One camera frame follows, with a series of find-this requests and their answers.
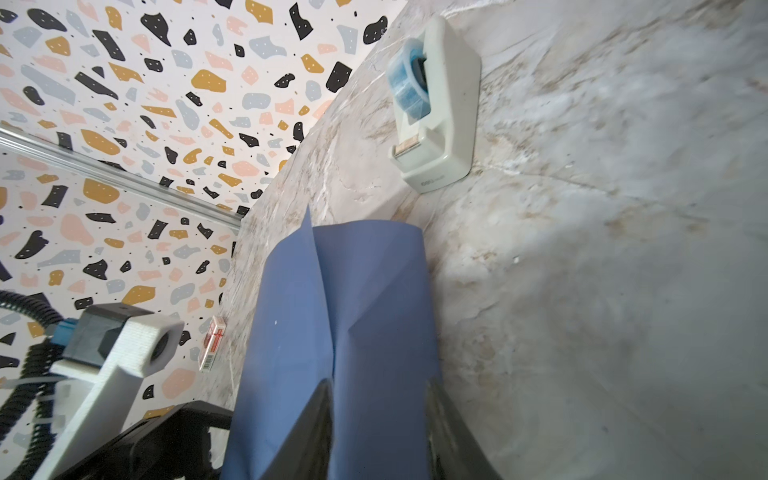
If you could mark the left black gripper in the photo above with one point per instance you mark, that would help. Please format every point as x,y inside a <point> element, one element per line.
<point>176,445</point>

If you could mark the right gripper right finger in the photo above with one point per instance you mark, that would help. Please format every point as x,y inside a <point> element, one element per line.
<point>453,451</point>

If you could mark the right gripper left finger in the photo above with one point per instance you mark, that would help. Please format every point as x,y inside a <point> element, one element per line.
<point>306,451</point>

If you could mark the blue wrapping paper sheet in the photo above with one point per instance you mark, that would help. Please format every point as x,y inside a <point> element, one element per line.
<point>349,303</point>

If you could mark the red playing card deck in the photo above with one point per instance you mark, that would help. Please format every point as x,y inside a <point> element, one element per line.
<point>212,342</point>

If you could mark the white tape dispenser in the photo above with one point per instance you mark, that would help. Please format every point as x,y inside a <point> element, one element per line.
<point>434,79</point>

